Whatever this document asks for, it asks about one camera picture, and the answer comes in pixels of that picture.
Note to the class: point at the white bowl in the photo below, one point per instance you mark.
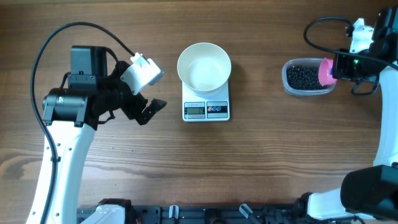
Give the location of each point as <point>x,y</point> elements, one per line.
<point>204,67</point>

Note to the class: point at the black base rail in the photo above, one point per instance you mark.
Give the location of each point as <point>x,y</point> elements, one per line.
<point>269,214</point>

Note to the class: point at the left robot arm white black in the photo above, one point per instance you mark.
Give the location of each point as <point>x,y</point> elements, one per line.
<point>72,116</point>

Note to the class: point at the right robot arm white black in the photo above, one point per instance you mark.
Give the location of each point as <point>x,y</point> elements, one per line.
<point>372,57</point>

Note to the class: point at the pink scoop blue handle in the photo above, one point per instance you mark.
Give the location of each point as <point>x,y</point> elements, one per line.
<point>325,72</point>

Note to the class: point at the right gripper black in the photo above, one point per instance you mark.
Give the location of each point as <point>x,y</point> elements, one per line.
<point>337,66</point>

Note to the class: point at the clear plastic container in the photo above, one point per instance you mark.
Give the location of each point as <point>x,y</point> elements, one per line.
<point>313,62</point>

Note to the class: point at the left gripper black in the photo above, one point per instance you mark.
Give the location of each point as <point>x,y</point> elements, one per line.
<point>137,107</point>

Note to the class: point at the white digital kitchen scale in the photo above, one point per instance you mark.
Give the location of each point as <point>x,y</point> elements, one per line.
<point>206,107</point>

